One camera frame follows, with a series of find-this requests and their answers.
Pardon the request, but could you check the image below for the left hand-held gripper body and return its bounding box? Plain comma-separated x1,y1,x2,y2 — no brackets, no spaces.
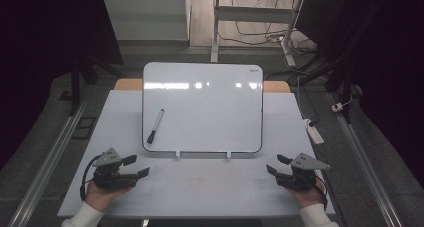
91,148,140,191

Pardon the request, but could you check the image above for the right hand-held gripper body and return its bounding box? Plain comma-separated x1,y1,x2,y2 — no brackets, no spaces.
275,152,331,192

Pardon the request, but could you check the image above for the white marker pen black cap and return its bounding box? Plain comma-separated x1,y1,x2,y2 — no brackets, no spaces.
146,108,166,145

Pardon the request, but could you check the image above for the white whiteboard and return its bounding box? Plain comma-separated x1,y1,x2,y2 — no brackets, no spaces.
142,61,264,154

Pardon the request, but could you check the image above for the person's right hand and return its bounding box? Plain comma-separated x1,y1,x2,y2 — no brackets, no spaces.
287,179,327,210

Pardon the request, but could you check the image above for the person's left hand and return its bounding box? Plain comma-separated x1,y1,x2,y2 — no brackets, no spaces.
84,179,132,213

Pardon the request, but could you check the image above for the white power strip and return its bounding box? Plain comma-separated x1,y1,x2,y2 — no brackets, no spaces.
302,118,325,145

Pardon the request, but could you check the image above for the black floor plate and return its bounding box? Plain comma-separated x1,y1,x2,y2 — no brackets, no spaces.
72,116,98,141

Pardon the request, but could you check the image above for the wooden tabletop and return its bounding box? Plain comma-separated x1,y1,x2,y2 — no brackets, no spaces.
114,78,292,94

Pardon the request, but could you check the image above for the black metal stand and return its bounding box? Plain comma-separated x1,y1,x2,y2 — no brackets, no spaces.
59,51,125,117
289,51,355,125

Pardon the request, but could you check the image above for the dark curtain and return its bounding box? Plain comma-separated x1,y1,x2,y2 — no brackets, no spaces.
295,0,424,189
0,0,124,172

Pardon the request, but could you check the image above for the white cabinet panel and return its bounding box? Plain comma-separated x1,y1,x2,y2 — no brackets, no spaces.
101,0,192,42

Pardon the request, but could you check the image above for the left hand-held gripper black cable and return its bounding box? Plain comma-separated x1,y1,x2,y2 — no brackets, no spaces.
79,154,102,202

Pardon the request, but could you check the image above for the hand-held gripper black cable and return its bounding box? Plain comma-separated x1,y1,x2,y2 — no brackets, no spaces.
313,173,348,227
79,154,102,202

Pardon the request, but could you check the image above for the right hand-held gripper black cable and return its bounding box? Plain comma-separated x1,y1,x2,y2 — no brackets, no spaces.
313,173,348,227

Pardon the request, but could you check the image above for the black plug with cable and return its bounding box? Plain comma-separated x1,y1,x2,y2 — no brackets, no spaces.
298,83,318,128

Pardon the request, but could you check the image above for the aluminium floor rail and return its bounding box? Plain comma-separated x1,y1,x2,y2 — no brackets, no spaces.
8,86,95,227
328,91,405,227

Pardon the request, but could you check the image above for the white desk frame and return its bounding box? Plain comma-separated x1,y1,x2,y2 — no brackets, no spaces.
210,0,305,68

